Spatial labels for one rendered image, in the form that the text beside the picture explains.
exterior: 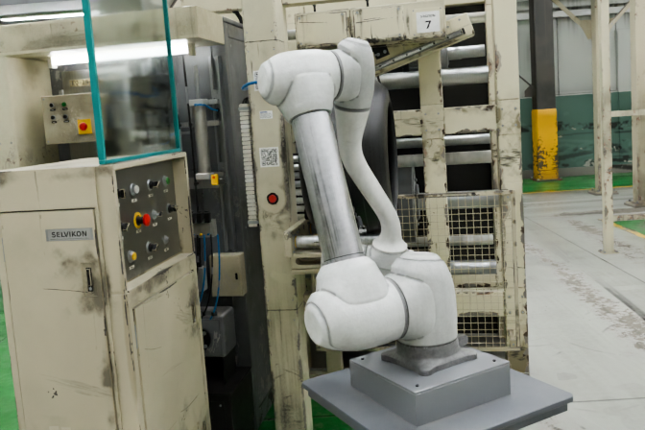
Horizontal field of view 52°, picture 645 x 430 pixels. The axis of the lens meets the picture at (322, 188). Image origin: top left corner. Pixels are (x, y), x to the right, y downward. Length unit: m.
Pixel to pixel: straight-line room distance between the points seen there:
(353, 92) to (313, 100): 0.15
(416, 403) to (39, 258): 1.16
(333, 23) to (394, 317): 1.49
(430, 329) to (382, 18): 1.45
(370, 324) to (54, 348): 1.02
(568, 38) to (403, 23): 9.86
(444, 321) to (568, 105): 10.82
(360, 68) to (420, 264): 0.53
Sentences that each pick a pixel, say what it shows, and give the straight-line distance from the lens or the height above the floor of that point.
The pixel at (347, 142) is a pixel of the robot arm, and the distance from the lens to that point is 1.83.
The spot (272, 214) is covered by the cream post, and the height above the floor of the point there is 1.00.
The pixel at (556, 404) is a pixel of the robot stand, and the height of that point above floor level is 0.65.
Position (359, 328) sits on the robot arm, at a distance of 1.55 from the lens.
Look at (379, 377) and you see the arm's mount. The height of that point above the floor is 0.72.
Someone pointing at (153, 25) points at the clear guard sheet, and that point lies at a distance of 2.37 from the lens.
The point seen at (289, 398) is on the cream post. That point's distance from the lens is 2.77.
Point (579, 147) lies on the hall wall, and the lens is 12.46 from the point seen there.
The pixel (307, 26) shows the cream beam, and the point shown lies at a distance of 2.78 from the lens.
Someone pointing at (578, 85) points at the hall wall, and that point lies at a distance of 12.51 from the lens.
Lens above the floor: 1.37
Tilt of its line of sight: 6 degrees down
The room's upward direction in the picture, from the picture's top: 4 degrees counter-clockwise
